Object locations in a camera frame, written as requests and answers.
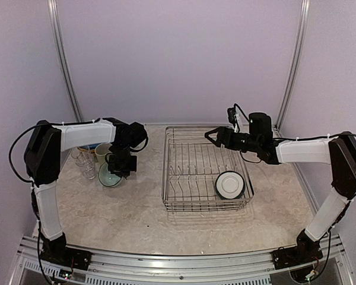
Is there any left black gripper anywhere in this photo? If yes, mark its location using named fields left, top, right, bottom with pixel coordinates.
left=109, top=144, right=138, bottom=178

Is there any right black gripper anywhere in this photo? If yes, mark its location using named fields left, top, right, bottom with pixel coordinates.
left=205, top=126, right=260, bottom=153

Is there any green grid pattern bowl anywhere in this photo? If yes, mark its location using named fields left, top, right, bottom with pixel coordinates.
left=98, top=163, right=125, bottom=188

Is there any green mug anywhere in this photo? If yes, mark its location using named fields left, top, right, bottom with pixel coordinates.
left=94, top=143, right=112, bottom=165

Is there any clear glass tumbler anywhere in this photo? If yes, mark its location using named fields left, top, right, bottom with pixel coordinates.
left=75, top=160, right=96, bottom=180
left=71, top=147, right=94, bottom=162

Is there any large yellow dotted plate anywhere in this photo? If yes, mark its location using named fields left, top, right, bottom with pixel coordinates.
left=77, top=145, right=96, bottom=153

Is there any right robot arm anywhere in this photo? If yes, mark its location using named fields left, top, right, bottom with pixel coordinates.
left=204, top=108, right=356, bottom=264

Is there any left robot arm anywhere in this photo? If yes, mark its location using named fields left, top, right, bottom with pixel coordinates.
left=21, top=118, right=149, bottom=264

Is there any black rimmed white bowl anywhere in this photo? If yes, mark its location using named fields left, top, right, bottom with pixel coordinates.
left=215, top=171, right=246, bottom=200

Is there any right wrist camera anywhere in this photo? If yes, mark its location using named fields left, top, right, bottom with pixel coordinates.
left=227, top=103, right=250, bottom=133

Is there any metal wire dish rack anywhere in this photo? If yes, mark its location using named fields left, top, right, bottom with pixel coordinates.
left=161, top=125, right=254, bottom=212

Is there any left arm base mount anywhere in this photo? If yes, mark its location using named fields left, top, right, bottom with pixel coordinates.
left=40, top=233, right=92, bottom=271

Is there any right aluminium corner post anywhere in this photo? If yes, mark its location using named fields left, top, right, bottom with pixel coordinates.
left=275, top=0, right=310, bottom=131

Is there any aluminium corner post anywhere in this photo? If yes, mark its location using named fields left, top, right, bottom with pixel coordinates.
left=47, top=0, right=83, bottom=122
left=275, top=0, right=310, bottom=131

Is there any aluminium front rail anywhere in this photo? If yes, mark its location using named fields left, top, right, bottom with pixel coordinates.
left=4, top=235, right=356, bottom=284

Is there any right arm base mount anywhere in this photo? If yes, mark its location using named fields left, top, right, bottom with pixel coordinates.
left=271, top=236, right=323, bottom=270

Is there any left aluminium corner post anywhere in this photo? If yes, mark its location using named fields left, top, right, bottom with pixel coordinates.
left=47, top=0, right=83, bottom=122

